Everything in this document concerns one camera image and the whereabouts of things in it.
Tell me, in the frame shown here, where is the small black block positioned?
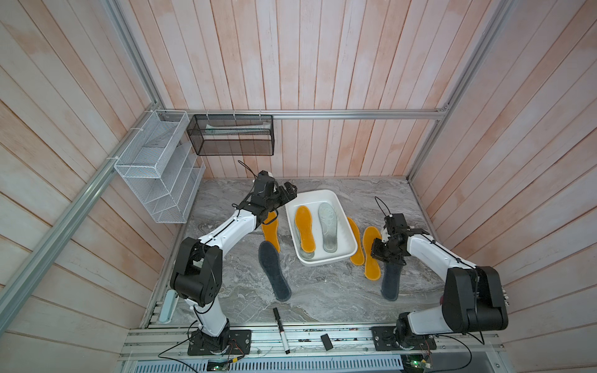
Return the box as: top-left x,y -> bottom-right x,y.
320,334 -> 334,351

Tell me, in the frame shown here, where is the pale green small device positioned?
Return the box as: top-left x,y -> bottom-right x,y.
158,289 -> 179,324

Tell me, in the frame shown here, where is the white wire mesh shelf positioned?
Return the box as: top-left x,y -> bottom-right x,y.
115,110 -> 205,224

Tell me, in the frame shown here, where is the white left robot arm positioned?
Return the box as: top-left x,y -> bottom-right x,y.
170,171 -> 298,341

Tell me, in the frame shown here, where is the dark grey insole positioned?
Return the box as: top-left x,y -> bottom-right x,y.
381,263 -> 404,302
258,241 -> 292,302

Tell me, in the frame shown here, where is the white textured insole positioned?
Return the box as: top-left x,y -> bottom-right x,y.
294,225 -> 316,260
318,202 -> 337,253

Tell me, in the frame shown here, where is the black wire mesh basket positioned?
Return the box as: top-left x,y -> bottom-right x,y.
187,113 -> 275,156

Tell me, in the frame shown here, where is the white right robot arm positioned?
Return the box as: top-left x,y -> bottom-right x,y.
363,214 -> 508,349

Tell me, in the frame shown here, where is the yellow fuzzy insole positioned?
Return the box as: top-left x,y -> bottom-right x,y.
362,226 -> 382,281
261,211 -> 281,252
348,218 -> 365,266
295,206 -> 316,254

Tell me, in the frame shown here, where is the black marker pen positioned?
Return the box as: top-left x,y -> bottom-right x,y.
273,308 -> 291,354

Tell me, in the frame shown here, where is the white plastic storage box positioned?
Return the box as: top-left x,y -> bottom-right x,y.
285,190 -> 357,267

